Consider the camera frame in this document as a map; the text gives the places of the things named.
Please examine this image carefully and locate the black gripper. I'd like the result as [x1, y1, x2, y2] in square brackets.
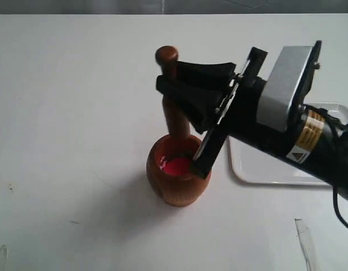
[156, 47, 303, 177]

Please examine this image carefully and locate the brown wooden pestle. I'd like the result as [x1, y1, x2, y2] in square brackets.
[155, 45, 190, 139]

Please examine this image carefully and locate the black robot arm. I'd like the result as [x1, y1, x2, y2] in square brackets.
[155, 41, 348, 199]

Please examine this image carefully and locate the wooden mortar cup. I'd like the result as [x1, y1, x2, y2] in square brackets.
[146, 134, 211, 207]

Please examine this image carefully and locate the white plastic tray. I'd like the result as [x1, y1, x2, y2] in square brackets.
[229, 102, 348, 188]

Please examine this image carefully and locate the clear tape strip right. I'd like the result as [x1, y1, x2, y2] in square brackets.
[294, 218, 315, 270]

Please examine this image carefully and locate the clear tape strip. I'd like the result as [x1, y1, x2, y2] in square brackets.
[294, 218, 315, 270]
[0, 244, 7, 262]

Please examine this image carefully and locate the clear tape strip left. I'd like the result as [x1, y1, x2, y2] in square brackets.
[0, 244, 7, 262]

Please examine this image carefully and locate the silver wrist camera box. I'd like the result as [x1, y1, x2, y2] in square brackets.
[256, 40, 322, 133]

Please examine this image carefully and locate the black cable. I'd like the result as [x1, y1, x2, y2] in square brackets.
[317, 107, 348, 231]

